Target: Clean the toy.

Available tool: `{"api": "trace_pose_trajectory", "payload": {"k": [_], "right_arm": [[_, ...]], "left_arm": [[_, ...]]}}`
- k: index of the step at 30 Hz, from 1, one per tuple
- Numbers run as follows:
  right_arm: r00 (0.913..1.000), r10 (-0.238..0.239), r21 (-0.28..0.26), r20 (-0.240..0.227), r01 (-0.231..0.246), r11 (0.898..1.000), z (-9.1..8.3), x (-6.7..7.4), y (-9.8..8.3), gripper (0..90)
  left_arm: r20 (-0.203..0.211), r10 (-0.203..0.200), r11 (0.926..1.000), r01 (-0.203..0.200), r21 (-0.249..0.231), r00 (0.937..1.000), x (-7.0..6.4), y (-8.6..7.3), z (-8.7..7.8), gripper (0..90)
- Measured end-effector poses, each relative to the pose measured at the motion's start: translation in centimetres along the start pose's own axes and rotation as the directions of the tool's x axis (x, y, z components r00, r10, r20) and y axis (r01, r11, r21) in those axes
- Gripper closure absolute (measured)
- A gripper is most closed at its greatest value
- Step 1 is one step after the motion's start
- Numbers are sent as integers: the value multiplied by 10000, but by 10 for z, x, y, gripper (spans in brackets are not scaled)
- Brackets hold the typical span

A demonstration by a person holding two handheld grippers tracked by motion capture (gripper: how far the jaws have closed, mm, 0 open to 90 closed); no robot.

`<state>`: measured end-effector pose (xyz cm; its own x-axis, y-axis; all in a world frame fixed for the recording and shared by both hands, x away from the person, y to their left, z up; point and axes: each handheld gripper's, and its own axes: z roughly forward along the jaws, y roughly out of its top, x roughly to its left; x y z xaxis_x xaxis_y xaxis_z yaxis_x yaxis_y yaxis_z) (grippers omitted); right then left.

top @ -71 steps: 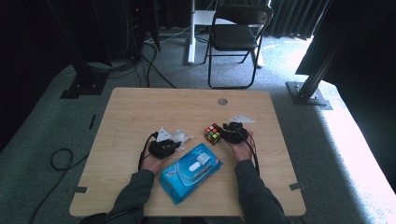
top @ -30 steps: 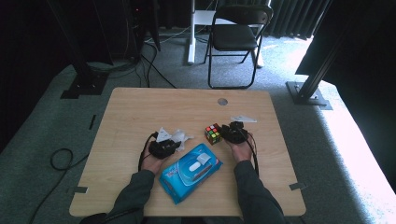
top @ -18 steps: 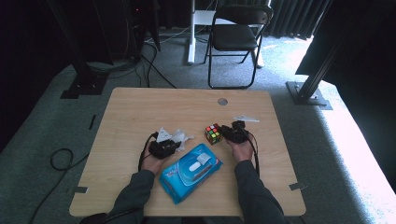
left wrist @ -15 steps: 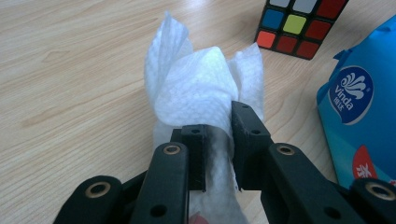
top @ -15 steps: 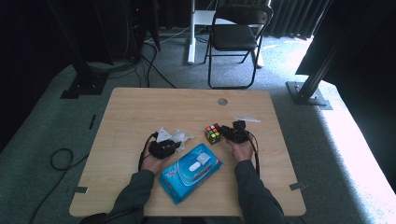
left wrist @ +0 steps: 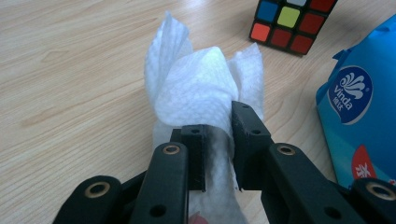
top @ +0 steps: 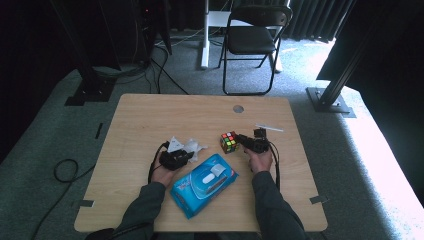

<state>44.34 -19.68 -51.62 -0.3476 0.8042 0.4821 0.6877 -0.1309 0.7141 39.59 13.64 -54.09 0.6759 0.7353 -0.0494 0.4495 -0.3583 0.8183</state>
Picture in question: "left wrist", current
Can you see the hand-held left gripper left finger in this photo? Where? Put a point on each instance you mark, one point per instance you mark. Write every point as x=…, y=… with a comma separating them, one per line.
x=196, y=155

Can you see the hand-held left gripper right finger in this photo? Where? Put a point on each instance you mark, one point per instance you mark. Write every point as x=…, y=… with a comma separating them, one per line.
x=249, y=140

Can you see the white wet wipe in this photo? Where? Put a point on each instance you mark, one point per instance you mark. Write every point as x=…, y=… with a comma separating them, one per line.
x=196, y=90

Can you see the blue wet wipe pack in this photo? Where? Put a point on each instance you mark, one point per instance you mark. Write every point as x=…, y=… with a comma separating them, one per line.
x=367, y=124

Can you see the multicoloured puzzle cube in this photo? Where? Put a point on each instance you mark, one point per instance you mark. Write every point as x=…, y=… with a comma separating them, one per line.
x=289, y=25

